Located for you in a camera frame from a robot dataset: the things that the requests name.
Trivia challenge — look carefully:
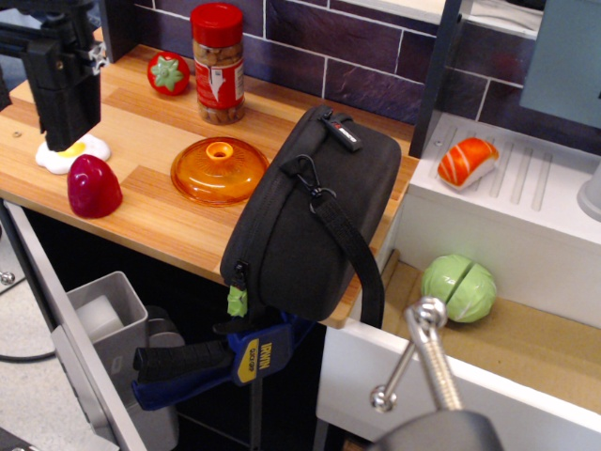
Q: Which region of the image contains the red-lidded peanut jar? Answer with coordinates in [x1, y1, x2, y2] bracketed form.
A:
[190, 2, 244, 125]

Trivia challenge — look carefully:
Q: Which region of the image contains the metal clamp screw handle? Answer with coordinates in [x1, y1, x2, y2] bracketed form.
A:
[369, 296, 506, 451]

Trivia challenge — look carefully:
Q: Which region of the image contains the black carry strap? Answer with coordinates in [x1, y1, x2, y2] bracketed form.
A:
[279, 154, 386, 330]

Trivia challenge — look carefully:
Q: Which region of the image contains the green toy cabbage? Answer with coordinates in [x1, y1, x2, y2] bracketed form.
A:
[421, 255, 497, 323]

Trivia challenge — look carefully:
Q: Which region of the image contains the white dish rack counter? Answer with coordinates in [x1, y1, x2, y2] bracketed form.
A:
[395, 114, 600, 327]

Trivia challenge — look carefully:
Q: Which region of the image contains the grey cylindrical cup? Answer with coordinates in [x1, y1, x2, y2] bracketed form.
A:
[577, 164, 601, 222]

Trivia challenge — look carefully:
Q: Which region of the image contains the light blue panel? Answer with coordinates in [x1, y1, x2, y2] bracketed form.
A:
[519, 0, 600, 128]

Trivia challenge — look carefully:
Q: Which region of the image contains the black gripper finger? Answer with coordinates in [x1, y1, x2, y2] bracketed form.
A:
[31, 75, 101, 151]

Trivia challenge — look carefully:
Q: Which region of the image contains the dark grey corner post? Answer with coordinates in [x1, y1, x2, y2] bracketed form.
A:
[100, 0, 138, 63]

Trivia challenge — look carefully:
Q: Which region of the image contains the green zipper pull tab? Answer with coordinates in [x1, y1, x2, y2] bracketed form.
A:
[227, 286, 248, 318]

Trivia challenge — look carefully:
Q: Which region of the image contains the toy fried egg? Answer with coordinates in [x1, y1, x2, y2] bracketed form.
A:
[35, 133, 112, 175]

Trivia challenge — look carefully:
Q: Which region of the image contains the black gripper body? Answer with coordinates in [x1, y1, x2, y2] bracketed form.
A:
[1, 1, 106, 101]

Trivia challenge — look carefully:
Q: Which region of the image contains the white drawer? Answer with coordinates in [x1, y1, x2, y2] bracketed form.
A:
[315, 248, 601, 451]

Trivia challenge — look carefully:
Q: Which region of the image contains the black zipper case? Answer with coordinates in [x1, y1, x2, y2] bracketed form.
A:
[221, 105, 402, 327]

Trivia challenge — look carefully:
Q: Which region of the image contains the dark red toy pepper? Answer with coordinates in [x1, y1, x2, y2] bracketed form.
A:
[67, 154, 123, 219]

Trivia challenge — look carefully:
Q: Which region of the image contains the blue Irwin bar clamp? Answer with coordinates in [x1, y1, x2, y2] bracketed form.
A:
[131, 312, 315, 450]

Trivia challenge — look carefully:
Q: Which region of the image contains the toy salmon sushi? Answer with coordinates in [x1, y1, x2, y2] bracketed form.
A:
[438, 137, 500, 191]

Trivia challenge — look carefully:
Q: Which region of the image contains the red toy tomato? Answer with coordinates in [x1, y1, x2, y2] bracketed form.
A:
[146, 52, 190, 96]

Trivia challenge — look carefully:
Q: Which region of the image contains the grey metal bin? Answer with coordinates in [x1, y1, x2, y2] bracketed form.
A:
[68, 272, 179, 450]

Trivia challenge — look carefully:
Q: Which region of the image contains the dark grey shelf post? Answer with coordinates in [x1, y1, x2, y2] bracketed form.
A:
[409, 0, 462, 159]

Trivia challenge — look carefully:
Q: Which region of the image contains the black floor cable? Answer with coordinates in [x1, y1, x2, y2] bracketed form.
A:
[0, 350, 57, 364]

